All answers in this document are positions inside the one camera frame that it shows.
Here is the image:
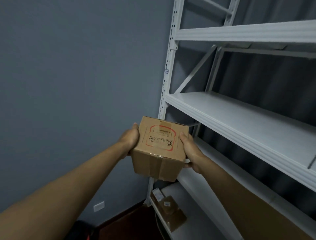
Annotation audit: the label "person's left hand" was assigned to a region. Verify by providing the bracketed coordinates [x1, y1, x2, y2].
[116, 123, 140, 156]

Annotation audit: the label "person's right hand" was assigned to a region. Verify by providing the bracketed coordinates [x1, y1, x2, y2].
[179, 132, 207, 174]

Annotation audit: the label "brown cardboard box red print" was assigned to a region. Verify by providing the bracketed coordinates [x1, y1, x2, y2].
[131, 116, 189, 182]

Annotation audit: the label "person's right forearm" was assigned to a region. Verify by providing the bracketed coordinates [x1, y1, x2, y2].
[195, 158, 313, 240]

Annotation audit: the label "person's left forearm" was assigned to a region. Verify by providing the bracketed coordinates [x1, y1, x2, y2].
[0, 142, 127, 240]

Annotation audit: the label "small brown labelled parcel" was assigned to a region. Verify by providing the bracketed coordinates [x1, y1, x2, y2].
[152, 188, 164, 201]

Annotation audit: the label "white metal shelving rack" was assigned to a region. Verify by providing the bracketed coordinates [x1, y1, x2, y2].
[144, 0, 316, 240]

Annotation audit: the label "brown padded envelope parcel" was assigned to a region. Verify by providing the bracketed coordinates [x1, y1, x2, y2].
[158, 195, 179, 215]

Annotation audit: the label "flat brown cardboard parcel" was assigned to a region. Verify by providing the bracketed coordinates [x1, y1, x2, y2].
[164, 209, 187, 233]

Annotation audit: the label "black bag orange trim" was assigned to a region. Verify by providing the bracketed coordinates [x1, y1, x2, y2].
[67, 220, 97, 240]

